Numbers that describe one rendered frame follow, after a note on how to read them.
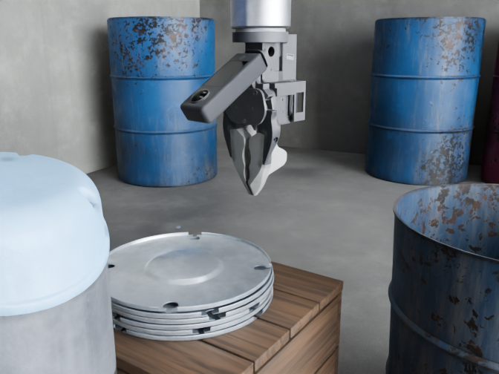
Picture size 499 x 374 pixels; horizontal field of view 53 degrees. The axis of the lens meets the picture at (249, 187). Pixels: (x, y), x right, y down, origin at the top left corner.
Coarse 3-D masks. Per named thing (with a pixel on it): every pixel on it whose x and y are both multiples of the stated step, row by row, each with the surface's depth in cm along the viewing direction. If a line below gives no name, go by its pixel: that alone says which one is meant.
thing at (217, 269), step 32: (128, 256) 88; (160, 256) 86; (192, 256) 86; (224, 256) 88; (256, 256) 88; (128, 288) 76; (160, 288) 76; (192, 288) 76; (224, 288) 76; (256, 288) 75
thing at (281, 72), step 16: (240, 32) 61; (256, 32) 60; (272, 32) 61; (256, 48) 63; (272, 48) 64; (288, 48) 65; (272, 64) 64; (288, 64) 66; (256, 80) 62; (272, 80) 65; (288, 80) 66; (240, 96) 64; (256, 96) 62; (272, 96) 62; (288, 96) 67; (304, 96) 67; (240, 112) 65; (256, 112) 63; (288, 112) 67; (304, 112) 68; (256, 128) 64
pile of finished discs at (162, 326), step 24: (264, 288) 77; (120, 312) 72; (144, 312) 70; (168, 312) 71; (192, 312) 71; (216, 312) 71; (240, 312) 73; (144, 336) 71; (168, 336) 70; (192, 336) 70
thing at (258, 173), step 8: (256, 136) 64; (256, 144) 65; (256, 152) 65; (280, 152) 68; (256, 160) 65; (272, 160) 67; (280, 160) 68; (256, 168) 65; (264, 168) 65; (272, 168) 67; (256, 176) 66; (264, 176) 66; (248, 184) 67; (256, 184) 67; (256, 192) 68
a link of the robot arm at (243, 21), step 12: (240, 0) 60; (252, 0) 59; (264, 0) 59; (276, 0) 60; (288, 0) 61; (240, 12) 60; (252, 12) 60; (264, 12) 59; (276, 12) 60; (288, 12) 61; (240, 24) 61; (252, 24) 60; (264, 24) 60; (276, 24) 60; (288, 24) 62
